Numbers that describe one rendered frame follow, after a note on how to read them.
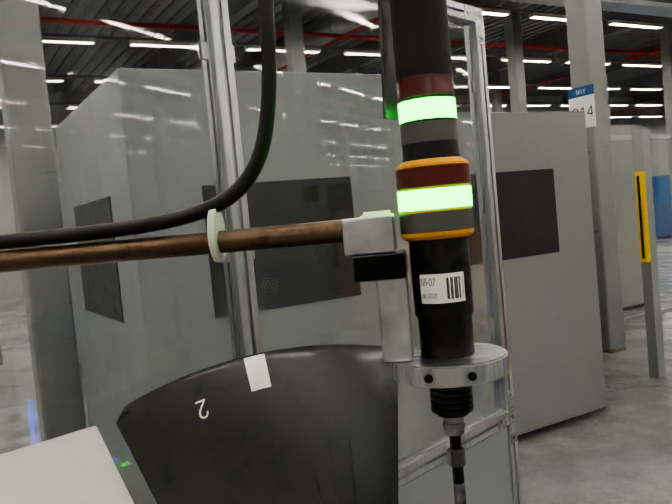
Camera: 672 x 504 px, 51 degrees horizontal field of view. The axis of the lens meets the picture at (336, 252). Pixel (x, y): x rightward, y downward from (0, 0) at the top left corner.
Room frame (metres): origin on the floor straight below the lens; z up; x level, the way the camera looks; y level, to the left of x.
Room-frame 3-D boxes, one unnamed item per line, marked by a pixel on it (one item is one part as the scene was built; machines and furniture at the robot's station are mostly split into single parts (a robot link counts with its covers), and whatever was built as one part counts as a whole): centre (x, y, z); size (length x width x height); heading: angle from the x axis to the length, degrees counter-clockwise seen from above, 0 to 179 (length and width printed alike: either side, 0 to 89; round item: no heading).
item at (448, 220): (0.42, -0.06, 1.54); 0.04 x 0.04 x 0.01
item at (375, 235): (0.42, -0.05, 1.50); 0.09 x 0.07 x 0.10; 82
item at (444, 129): (0.42, -0.06, 1.60); 0.03 x 0.03 x 0.01
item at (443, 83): (0.42, -0.06, 1.62); 0.03 x 0.03 x 0.01
